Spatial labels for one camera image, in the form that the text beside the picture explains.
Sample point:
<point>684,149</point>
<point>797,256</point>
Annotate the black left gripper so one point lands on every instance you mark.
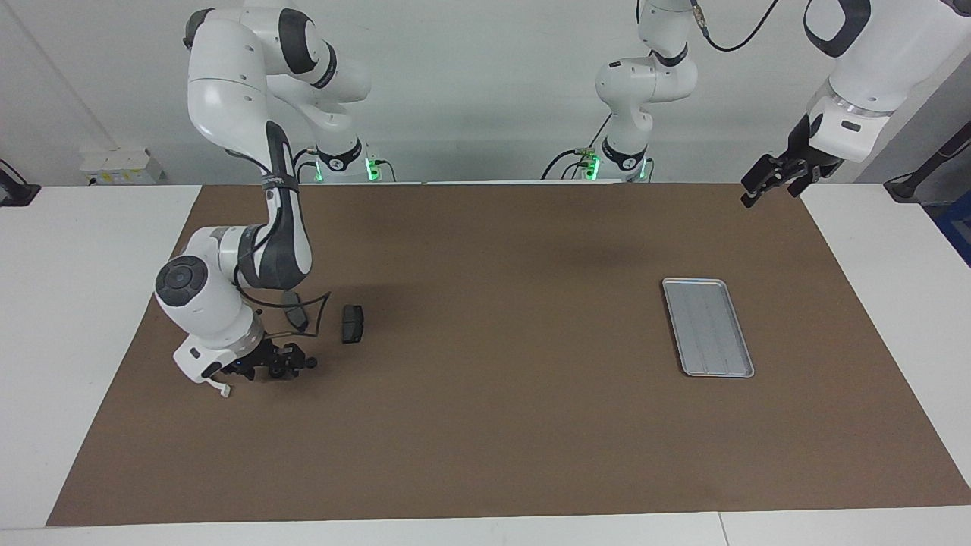
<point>799,150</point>

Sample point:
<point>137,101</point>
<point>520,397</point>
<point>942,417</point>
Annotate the short grey brake pad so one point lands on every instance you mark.
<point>353,324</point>

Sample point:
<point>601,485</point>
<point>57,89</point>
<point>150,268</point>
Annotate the black stand with pole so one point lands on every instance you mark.
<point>906,186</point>

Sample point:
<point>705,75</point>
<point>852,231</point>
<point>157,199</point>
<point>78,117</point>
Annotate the large black bearing gear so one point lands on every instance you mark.
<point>280,371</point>

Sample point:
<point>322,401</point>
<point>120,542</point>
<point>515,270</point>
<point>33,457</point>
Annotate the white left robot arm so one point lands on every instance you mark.
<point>645,83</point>

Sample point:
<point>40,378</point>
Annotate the long curved grey brake pad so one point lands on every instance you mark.
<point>297,315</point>

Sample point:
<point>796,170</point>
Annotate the blue box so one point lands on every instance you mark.
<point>957,227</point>

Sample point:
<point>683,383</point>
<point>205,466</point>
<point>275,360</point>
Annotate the silver metal tray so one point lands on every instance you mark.
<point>709,330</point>

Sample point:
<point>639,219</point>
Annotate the white power strip box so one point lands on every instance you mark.
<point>121,167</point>

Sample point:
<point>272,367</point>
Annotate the black table clamp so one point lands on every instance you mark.
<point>15,196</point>

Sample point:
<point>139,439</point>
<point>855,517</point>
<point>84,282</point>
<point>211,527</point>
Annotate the brown table mat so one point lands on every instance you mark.
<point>485,425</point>

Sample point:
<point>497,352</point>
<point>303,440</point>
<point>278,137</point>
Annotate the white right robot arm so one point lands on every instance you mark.
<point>227,98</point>

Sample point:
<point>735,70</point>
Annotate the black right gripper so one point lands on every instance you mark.
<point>258,360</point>

